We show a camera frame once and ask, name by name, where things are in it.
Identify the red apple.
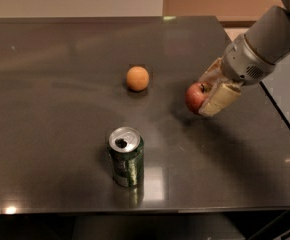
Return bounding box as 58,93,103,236
185,82,211,114

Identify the green soda can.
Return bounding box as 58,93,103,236
107,127,144,187

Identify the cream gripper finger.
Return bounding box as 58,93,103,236
199,58,224,86
198,81,241,117

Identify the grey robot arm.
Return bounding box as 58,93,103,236
197,0,290,117

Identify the orange fruit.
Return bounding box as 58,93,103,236
126,66,149,92

